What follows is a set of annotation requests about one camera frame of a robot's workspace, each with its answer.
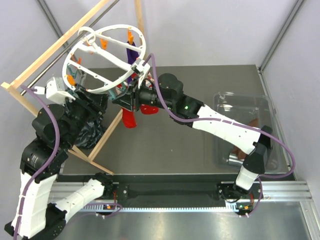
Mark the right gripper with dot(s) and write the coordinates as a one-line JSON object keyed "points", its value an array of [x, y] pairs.
{"points": [[125, 101]]}

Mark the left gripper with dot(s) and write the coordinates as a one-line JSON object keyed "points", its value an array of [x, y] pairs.
{"points": [[95, 103]]}

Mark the teal clip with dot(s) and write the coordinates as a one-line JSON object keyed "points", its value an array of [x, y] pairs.
{"points": [[113, 93]]}

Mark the red santa sock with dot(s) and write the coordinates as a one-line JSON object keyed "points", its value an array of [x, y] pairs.
{"points": [[128, 118], [144, 108]]}

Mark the white round clip hanger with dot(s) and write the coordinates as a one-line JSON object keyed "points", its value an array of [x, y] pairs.
{"points": [[88, 44]]}

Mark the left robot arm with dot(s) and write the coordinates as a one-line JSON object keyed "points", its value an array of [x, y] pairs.
{"points": [[57, 128]]}

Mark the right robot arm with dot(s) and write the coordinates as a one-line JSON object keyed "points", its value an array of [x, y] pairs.
{"points": [[166, 92]]}

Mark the orange clip on towel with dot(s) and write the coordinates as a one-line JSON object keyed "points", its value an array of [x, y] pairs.
{"points": [[130, 37]]}

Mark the dark patterned shorts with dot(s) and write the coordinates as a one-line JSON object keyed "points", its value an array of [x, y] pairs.
{"points": [[90, 134]]}

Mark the purple towel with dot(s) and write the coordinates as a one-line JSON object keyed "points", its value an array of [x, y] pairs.
{"points": [[132, 55]]}

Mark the brown sock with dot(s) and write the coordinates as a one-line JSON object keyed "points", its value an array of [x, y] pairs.
{"points": [[245, 142]]}

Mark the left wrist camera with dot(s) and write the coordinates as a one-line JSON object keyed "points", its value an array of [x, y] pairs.
{"points": [[56, 92]]}

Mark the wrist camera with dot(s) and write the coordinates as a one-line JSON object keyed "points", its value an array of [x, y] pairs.
{"points": [[56, 92], [140, 68]]}

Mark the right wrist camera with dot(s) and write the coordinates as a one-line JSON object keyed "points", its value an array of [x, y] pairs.
{"points": [[140, 68]]}

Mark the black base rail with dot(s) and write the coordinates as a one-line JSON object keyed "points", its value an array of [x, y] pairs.
{"points": [[178, 190]]}

